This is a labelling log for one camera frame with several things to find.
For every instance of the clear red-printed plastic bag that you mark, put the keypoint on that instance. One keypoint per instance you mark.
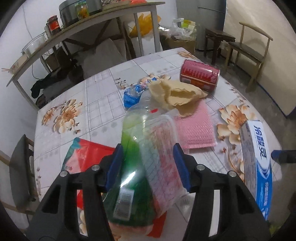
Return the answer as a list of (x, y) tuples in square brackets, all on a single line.
[(156, 140)]

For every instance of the brown cardboard box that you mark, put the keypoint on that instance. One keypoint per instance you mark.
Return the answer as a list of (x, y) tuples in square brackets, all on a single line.
[(172, 43)]

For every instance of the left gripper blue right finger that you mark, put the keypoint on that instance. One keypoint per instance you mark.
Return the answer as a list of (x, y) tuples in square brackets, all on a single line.
[(180, 161)]

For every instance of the red lid glass jar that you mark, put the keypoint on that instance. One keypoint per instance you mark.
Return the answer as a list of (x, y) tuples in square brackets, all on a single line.
[(53, 25)]

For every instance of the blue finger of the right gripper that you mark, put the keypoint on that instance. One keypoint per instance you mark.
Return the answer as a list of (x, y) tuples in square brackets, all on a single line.
[(284, 157)]

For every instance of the orange plastic bag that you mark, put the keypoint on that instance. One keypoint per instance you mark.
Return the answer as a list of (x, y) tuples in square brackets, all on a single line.
[(145, 25)]

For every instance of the crushed blue-label water bottle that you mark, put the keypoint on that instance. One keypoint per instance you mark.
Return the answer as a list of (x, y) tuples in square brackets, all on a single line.
[(132, 95)]

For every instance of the pink bubble mailer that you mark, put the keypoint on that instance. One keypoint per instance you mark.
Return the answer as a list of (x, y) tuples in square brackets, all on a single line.
[(197, 129)]

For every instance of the red drink can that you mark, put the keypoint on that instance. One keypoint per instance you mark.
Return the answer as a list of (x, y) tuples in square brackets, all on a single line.
[(199, 74)]

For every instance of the clear bags on box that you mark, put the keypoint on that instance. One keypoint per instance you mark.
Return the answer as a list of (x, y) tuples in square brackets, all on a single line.
[(180, 29)]

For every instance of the dark wooden stool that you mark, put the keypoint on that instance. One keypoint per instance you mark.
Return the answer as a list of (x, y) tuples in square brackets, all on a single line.
[(217, 37)]

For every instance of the beige crumpled paper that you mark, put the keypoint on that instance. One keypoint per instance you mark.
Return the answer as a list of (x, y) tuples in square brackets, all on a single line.
[(172, 94)]

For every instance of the wooden chair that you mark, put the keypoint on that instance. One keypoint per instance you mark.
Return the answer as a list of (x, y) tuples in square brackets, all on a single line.
[(248, 52)]

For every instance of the blue white toothpaste box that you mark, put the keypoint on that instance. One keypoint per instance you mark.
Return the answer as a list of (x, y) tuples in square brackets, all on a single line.
[(258, 175)]

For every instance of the green plastic bottle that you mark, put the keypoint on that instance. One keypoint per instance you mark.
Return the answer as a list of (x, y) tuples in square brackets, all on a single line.
[(136, 200)]

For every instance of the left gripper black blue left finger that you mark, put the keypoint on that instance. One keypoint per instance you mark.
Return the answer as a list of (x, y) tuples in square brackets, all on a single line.
[(114, 164)]

